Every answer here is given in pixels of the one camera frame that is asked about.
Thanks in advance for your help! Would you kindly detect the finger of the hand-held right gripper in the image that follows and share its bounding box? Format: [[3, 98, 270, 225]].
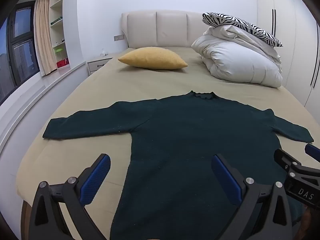
[[274, 149, 303, 178], [304, 143, 320, 162]]

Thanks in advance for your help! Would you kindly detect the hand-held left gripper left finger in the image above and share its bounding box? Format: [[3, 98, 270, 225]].
[[26, 153, 112, 240]]

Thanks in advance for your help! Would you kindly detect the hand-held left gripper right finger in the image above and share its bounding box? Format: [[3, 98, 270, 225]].
[[211, 154, 294, 240]]

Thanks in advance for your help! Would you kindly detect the dark green sweater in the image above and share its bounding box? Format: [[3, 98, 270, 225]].
[[42, 90, 314, 240]]

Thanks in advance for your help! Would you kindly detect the bed with beige sheet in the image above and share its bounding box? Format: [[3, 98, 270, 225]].
[[16, 45, 320, 240]]

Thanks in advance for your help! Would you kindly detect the white window bench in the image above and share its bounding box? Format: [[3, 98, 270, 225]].
[[0, 64, 88, 155]]

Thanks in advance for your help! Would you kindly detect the white folded duvet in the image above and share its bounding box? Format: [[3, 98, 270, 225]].
[[191, 25, 283, 88]]

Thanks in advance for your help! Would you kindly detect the white nightstand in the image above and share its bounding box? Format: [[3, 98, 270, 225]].
[[87, 57, 114, 75]]

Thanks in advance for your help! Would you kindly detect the white wardrobe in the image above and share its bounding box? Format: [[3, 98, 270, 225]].
[[255, 0, 320, 112]]

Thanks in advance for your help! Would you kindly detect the green lidded plastic container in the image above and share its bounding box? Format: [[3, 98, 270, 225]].
[[55, 47, 66, 61]]

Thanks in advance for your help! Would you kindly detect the yellow pillow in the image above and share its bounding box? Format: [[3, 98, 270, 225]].
[[117, 47, 188, 70]]

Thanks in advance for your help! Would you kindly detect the zebra striped pillow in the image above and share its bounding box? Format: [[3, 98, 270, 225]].
[[202, 12, 283, 47]]

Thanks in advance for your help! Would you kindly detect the beige curtain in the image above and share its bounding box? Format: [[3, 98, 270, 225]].
[[33, 0, 57, 76]]

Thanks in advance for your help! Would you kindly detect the cream padded headboard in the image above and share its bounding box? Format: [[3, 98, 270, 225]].
[[121, 10, 213, 49]]

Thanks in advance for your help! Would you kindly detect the white shelf unit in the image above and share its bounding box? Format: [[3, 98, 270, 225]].
[[48, 0, 70, 71]]

